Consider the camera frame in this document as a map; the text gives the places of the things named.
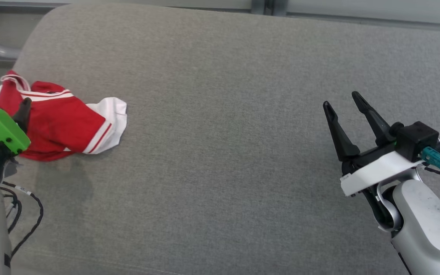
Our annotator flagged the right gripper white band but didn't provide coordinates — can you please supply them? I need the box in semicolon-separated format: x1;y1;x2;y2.
323;91;425;197

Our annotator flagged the red white striped garment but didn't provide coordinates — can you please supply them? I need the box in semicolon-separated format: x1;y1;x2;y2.
0;70;128;162

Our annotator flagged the left arm teal-plug black cable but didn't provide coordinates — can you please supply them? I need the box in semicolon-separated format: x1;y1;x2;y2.
0;181;44;265

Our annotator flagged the grey partition post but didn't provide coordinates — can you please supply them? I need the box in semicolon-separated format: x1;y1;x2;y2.
251;0;288;16

